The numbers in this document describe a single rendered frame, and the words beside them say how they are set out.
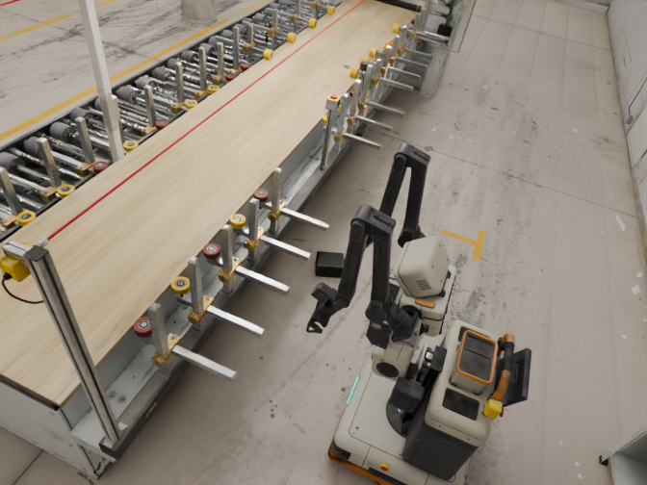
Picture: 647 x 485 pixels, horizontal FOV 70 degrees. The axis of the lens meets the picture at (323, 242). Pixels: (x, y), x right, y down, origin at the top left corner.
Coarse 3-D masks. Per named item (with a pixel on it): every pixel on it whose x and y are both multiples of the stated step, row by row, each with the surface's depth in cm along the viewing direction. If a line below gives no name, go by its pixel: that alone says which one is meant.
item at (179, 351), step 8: (152, 336) 194; (152, 344) 194; (176, 352) 190; (184, 352) 190; (192, 352) 191; (192, 360) 189; (200, 360) 189; (208, 360) 189; (208, 368) 188; (216, 368) 187; (224, 368) 188; (224, 376) 187; (232, 376) 186
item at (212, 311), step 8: (176, 296) 212; (184, 296) 213; (208, 312) 210; (216, 312) 209; (224, 312) 210; (224, 320) 209; (232, 320) 207; (240, 320) 207; (240, 328) 208; (248, 328) 205; (256, 328) 206
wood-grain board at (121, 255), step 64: (256, 64) 376; (320, 64) 391; (256, 128) 307; (128, 192) 246; (192, 192) 252; (64, 256) 210; (128, 256) 215; (0, 320) 183; (128, 320) 190; (64, 384) 168
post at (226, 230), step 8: (224, 224) 204; (224, 232) 204; (224, 240) 207; (224, 248) 211; (224, 256) 214; (232, 256) 218; (224, 264) 218; (232, 264) 221; (232, 280) 229; (224, 288) 230
